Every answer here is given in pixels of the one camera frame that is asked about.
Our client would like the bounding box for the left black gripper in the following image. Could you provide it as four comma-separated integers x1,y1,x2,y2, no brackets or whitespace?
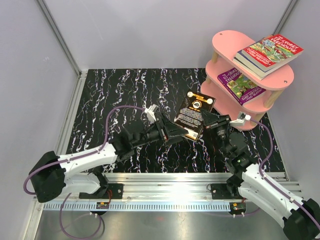
132,113,188,148

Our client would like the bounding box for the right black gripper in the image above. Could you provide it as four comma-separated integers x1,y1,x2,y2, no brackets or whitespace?
200,109,233,157

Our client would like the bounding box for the blue 169-storey treehouse book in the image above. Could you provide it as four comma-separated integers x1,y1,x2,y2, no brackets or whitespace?
173,89,216,142

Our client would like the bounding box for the purple treehouse book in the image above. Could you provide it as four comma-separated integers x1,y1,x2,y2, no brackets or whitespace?
217,68,266,106

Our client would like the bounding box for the dark blue hardcover book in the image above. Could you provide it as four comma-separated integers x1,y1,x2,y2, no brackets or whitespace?
232,57,273,80

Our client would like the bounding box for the blue orange sunset paperback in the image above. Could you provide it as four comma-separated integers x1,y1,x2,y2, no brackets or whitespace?
232,50,276,78

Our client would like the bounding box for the red 13-storey treehouse book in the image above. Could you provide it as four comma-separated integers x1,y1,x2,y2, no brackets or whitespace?
239,34,304,72

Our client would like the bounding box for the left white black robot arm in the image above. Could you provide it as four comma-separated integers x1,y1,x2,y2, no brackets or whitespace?
28,113,188,203

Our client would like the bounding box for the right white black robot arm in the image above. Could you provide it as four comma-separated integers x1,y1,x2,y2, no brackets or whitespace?
201,110,320,240

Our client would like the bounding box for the pink three-tier shelf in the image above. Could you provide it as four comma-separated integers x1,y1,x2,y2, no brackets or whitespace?
200,30,294,121

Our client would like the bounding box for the black marble pattern mat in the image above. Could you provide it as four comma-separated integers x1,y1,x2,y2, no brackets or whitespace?
61,68,286,174

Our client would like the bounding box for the right small circuit board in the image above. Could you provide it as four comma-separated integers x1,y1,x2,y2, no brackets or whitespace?
230,202,247,215

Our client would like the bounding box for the small circuit board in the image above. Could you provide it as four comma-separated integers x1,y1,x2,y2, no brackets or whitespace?
230,202,247,215
96,202,110,209

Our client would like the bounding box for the left small circuit board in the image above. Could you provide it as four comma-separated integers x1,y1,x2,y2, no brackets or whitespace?
96,202,110,209

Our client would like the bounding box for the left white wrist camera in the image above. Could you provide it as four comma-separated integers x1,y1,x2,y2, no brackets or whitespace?
144,104,159,124

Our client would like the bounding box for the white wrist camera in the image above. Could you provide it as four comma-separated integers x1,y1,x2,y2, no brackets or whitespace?
144,104,159,124
229,111,251,127

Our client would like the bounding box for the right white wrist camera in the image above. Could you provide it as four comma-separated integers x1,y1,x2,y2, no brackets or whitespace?
229,111,251,127

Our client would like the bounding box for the aluminium mounting rail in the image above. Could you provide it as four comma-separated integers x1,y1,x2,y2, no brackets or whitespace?
33,172,301,201

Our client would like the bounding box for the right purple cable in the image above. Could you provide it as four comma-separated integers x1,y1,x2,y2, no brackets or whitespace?
204,117,320,231

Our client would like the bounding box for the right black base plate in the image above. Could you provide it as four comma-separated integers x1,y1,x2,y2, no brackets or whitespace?
207,183,243,200

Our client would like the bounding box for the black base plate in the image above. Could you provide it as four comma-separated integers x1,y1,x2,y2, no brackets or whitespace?
79,183,124,200
207,183,243,200

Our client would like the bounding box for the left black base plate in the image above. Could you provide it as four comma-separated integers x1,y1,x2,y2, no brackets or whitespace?
79,183,124,200

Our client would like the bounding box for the left aluminium corner post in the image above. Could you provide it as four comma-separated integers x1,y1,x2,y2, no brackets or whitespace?
37,0,87,78

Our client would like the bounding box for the aluminium corner post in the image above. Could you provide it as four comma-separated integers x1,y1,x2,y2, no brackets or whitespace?
272,0,300,35
37,0,87,78

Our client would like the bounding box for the right aluminium corner post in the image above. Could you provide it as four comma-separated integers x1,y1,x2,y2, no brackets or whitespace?
272,0,300,35

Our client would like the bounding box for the white slotted cable duct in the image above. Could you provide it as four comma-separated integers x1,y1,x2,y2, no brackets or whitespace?
44,201,231,212

